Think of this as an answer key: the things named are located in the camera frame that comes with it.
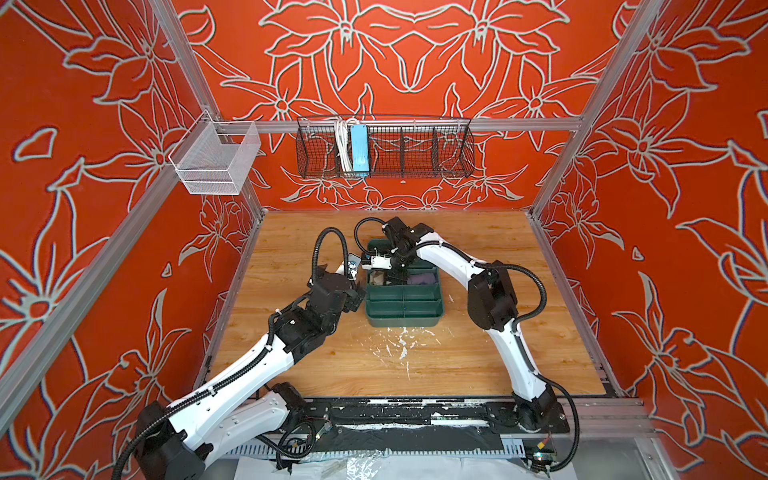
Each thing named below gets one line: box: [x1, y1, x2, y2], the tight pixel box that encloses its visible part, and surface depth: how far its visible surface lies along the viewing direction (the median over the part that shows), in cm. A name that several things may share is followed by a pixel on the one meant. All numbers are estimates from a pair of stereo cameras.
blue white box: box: [351, 124, 370, 172], surface depth 91 cm
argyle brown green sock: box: [369, 270, 385, 286], surface depth 94 cm
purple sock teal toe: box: [409, 273, 436, 285], surface depth 94 cm
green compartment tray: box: [366, 238, 444, 328], surface depth 93 cm
